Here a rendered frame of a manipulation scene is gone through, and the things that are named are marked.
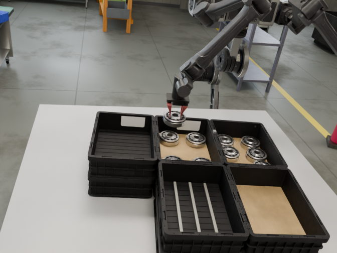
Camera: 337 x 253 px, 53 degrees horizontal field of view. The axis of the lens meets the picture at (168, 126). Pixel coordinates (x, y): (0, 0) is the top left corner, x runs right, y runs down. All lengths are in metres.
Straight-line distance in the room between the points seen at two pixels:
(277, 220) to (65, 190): 0.94
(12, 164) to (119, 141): 1.43
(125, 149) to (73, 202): 0.35
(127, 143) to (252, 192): 0.65
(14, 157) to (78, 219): 1.64
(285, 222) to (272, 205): 0.10
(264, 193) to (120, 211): 0.65
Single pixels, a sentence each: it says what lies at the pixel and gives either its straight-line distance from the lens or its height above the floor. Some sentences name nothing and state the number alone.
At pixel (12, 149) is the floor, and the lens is 3.18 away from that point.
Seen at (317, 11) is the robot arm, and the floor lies 1.56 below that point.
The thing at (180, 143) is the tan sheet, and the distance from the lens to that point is 1.78.
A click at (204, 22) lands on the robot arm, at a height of 1.40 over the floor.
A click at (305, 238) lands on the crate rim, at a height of 0.93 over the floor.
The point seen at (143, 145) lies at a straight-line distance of 1.73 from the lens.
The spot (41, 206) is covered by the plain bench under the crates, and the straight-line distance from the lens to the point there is 1.60.
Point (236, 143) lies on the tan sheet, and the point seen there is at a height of 0.83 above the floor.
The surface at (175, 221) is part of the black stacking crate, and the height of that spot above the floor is 0.83.
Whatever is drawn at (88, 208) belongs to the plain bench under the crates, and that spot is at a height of 0.70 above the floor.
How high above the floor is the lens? 1.81
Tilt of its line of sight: 31 degrees down
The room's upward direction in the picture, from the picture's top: 8 degrees clockwise
